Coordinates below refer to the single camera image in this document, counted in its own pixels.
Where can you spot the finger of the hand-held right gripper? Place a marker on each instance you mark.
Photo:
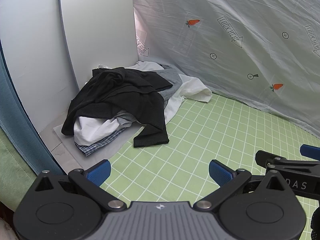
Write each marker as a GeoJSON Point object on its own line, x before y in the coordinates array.
{"type": "Point", "coordinates": [272, 158]}
{"type": "Point", "coordinates": [310, 152]}

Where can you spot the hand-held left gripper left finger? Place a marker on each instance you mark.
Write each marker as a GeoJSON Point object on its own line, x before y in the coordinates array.
{"type": "Point", "coordinates": [100, 171]}

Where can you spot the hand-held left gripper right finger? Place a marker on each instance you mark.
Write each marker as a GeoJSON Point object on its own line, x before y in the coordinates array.
{"type": "Point", "coordinates": [220, 171]}

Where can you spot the black knit sweater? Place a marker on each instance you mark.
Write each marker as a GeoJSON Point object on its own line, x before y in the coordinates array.
{"type": "Point", "coordinates": [112, 97]}

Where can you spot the blue plaid shirt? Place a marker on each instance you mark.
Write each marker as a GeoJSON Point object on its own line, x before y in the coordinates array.
{"type": "Point", "coordinates": [92, 148]}

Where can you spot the green checked bed sheet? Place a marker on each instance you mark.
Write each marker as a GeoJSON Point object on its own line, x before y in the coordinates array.
{"type": "Point", "coordinates": [200, 135]}

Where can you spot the white shirt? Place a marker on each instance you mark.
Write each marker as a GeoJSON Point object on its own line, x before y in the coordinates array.
{"type": "Point", "coordinates": [92, 130]}
{"type": "Point", "coordinates": [190, 87]}

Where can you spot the green cloth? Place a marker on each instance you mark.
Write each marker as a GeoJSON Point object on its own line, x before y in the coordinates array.
{"type": "Point", "coordinates": [12, 162]}

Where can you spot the grey t-shirt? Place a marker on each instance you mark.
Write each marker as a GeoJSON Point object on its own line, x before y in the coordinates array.
{"type": "Point", "coordinates": [170, 85]}

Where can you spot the blue curtain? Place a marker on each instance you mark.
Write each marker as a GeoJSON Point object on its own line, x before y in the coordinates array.
{"type": "Point", "coordinates": [17, 110]}

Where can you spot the carrot print white sheet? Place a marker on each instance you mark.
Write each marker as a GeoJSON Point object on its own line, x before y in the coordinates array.
{"type": "Point", "coordinates": [237, 42]}

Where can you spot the white board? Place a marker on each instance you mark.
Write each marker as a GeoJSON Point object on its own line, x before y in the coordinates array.
{"type": "Point", "coordinates": [97, 30]}

